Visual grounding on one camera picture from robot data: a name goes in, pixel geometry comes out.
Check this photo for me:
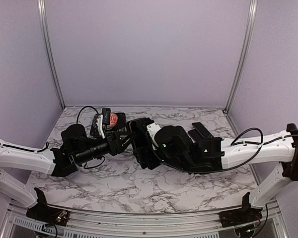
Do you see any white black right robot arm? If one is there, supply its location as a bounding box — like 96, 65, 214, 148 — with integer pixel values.
126, 118, 298, 222

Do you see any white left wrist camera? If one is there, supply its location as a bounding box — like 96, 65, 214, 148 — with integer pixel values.
96, 108, 111, 139

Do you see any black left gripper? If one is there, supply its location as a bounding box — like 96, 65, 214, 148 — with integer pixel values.
75, 131, 137, 165

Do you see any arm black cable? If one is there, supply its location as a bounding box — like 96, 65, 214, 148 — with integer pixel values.
151, 127, 298, 173
75, 106, 101, 124

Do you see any black smartphone front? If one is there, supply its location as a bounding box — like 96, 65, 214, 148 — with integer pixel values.
188, 129, 204, 143

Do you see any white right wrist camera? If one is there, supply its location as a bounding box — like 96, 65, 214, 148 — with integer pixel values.
147, 122, 161, 148

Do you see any red white patterned bowl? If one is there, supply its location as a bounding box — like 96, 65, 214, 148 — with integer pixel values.
107, 113, 118, 130

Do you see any black square plate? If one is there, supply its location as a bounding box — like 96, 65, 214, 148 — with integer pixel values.
89, 112, 127, 137

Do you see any black smartphone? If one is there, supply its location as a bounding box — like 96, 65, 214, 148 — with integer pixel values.
192, 122, 213, 139
188, 129, 204, 143

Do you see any right aluminium frame post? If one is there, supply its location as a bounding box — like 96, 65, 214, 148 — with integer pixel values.
224, 0, 258, 114

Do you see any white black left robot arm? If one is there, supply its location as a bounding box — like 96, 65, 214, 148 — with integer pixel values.
0, 124, 136, 221

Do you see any aluminium frame post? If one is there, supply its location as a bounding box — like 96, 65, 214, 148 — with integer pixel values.
224, 0, 258, 114
37, 0, 66, 111

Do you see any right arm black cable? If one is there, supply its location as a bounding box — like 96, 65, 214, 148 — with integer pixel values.
151, 127, 298, 173

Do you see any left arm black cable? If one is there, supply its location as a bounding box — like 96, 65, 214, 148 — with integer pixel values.
75, 106, 101, 124

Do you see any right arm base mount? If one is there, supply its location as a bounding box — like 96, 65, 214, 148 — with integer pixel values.
219, 209, 262, 228

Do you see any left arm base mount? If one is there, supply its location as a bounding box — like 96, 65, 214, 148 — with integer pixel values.
26, 207, 69, 226

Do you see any aluminium front rail base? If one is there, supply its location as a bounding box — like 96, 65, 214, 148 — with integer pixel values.
0, 201, 289, 238

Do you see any left aluminium frame post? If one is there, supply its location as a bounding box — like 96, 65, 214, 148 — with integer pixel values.
37, 0, 66, 111

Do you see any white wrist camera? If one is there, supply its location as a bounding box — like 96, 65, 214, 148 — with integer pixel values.
96, 108, 111, 139
147, 122, 161, 148

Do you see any black phone case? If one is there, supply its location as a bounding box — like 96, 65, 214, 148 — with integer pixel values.
126, 119, 138, 150

